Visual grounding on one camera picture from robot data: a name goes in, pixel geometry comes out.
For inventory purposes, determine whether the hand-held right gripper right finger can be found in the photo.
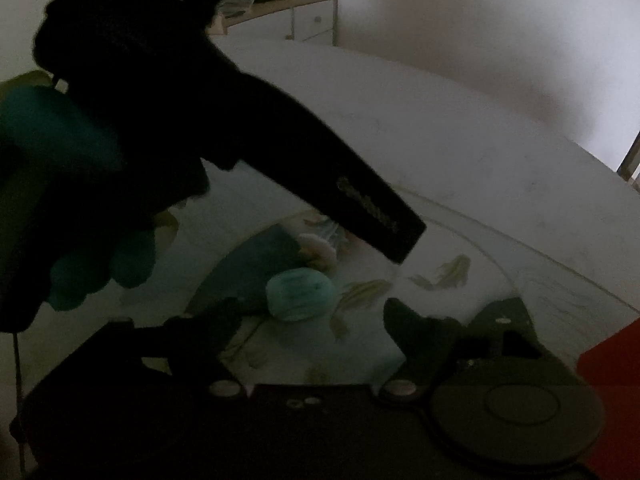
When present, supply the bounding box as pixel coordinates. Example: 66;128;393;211
377;296;583;406

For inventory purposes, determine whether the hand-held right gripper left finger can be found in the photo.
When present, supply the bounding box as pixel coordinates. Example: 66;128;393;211
30;297;248;407

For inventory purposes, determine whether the teal round case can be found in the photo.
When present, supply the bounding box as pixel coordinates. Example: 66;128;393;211
265;267;337;322

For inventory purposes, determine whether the red cardboard box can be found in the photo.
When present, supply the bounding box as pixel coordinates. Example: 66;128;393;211
575;315;640;461

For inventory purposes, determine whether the person's left hand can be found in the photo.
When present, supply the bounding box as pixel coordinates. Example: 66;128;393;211
0;82;162;331

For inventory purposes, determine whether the white bedside cabinet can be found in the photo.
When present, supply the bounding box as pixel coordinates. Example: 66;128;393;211
207;0;340;47

